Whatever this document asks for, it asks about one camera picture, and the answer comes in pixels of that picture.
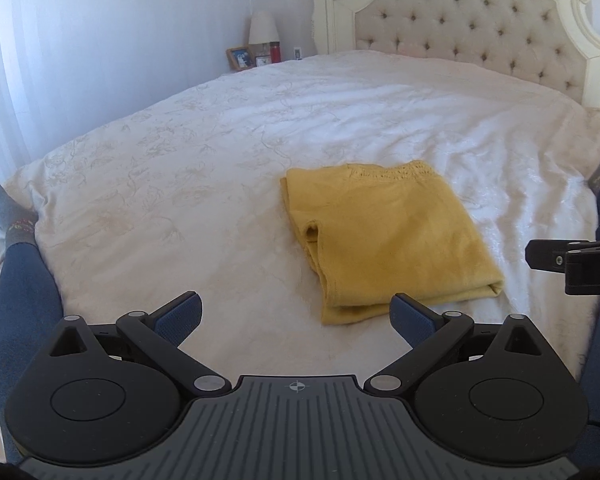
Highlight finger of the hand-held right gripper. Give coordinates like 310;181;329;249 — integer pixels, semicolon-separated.
525;238;600;275

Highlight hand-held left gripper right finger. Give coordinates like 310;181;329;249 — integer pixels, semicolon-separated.
362;294;547;399

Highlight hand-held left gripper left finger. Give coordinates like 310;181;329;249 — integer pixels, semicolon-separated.
47;290;233;399

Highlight yellow knit sweater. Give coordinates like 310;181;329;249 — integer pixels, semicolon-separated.
280;160;506;326

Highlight white floral bedspread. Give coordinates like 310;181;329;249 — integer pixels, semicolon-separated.
0;54;600;391

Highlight person's left leg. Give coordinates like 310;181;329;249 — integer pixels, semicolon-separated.
0;177;67;463

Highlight cream tufted headboard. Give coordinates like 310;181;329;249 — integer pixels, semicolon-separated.
312;0;600;117

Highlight white sheer curtain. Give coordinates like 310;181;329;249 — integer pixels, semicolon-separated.
0;0;56;181

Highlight white table lamp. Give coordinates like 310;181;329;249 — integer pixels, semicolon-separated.
248;10;281;57

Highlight wooden picture frame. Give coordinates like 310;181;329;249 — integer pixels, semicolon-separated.
226;46;256;72

